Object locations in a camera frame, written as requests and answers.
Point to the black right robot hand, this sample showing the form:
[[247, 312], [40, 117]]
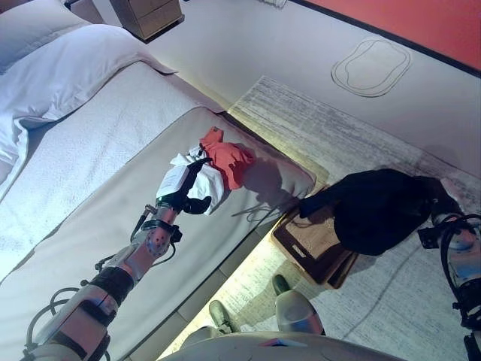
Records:
[[449, 205]]

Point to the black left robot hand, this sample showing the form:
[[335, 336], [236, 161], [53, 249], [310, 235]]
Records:
[[174, 182]]

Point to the white garment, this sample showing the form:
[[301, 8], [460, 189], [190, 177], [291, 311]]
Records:
[[210, 188]]

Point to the red garment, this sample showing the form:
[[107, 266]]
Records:
[[225, 158]]

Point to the black garment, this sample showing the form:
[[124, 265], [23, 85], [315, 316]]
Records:
[[376, 210]]

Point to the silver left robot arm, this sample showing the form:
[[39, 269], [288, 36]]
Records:
[[143, 252]]

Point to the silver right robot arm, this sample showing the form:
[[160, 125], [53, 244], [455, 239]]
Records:
[[466, 263]]

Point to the upholstered bed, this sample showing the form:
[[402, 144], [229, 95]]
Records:
[[94, 169]]

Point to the beige bed runner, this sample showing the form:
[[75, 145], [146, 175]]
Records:
[[94, 233]]

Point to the wooden laundry basket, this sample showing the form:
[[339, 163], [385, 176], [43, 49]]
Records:
[[315, 244]]

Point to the grey striped rug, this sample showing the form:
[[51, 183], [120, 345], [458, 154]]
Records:
[[338, 128]]

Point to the brown wooden nightstand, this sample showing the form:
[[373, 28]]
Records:
[[146, 17]]

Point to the right robot leg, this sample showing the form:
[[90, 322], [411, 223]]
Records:
[[295, 308]]

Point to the grey robot torso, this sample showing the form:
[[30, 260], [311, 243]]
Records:
[[270, 349]]

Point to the white curtain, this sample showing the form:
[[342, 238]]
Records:
[[276, 3]]

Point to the taupe pillow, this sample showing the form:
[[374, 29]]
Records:
[[30, 26]]

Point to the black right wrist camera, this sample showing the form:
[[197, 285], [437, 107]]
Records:
[[428, 237]]

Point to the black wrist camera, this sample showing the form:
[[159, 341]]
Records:
[[428, 237], [177, 234]]

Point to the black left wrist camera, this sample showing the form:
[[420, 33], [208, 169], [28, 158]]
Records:
[[177, 234]]

